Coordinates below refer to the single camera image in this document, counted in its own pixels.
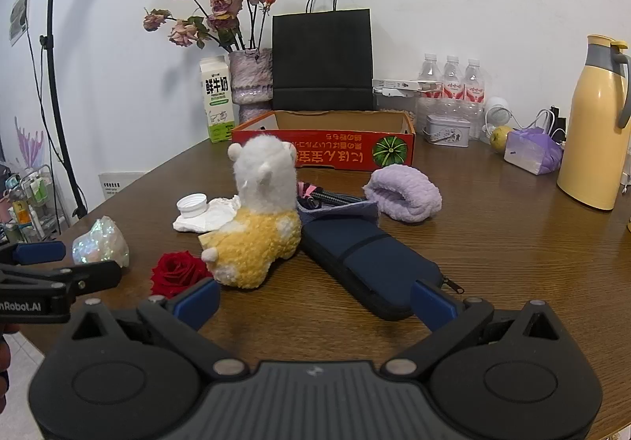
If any white tissue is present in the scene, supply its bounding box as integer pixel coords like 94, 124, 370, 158
172, 196, 242, 235

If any white green milk carton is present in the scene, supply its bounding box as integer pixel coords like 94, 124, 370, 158
200, 56, 235, 144

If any navy pencil case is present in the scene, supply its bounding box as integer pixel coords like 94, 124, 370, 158
301, 213, 465, 321

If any lavender fuzzy towel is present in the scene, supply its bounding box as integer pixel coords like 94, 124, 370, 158
363, 165, 443, 224

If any yellow-green apple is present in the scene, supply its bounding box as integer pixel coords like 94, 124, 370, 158
489, 125, 516, 154

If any yellow thermos jug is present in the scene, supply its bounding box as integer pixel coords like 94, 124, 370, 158
557, 34, 631, 211

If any grey tin box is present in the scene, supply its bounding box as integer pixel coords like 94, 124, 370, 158
424, 114, 471, 146

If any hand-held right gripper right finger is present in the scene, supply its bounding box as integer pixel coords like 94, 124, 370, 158
379, 279, 560, 382

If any wire storage rack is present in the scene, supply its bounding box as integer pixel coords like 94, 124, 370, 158
0, 164, 65, 244

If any black paper bag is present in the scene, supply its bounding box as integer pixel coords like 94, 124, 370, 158
272, 0, 374, 112

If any person's left hand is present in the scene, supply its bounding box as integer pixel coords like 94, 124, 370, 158
0, 323, 13, 415

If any black charger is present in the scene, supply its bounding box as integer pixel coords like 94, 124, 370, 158
547, 106, 568, 143

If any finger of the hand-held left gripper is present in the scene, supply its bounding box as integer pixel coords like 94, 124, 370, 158
0, 240, 67, 266
0, 261, 123, 296

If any grey braided cable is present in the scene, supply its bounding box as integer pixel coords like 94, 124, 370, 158
298, 181, 363, 209

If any purple fuzzy vase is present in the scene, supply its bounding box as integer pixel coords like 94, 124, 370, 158
228, 48, 273, 123

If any black light stand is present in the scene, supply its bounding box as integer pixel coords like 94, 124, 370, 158
0, 0, 90, 220

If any white plastic lid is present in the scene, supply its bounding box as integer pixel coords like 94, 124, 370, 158
177, 194, 209, 218

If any small white fan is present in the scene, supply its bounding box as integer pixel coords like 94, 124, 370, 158
483, 96, 517, 140

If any white box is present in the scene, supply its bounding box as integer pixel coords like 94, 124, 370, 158
99, 171, 146, 199

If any purple wall decoration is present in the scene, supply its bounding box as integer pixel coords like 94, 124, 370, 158
14, 117, 45, 170

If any flat white carton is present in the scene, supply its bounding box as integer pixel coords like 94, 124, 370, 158
372, 78, 444, 98

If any wall poster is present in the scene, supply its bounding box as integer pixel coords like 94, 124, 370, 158
9, 0, 33, 47

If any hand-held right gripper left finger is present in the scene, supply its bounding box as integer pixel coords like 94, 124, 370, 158
69, 278, 250, 382

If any purple tissue pack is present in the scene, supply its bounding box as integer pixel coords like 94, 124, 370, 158
504, 127, 564, 175

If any red cardboard box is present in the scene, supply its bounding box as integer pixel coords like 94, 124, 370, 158
231, 110, 416, 173

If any clear water bottle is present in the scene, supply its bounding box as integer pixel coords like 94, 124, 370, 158
442, 56, 465, 135
463, 58, 487, 140
417, 53, 443, 132

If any red rose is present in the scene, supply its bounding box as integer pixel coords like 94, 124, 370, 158
150, 251, 214, 299

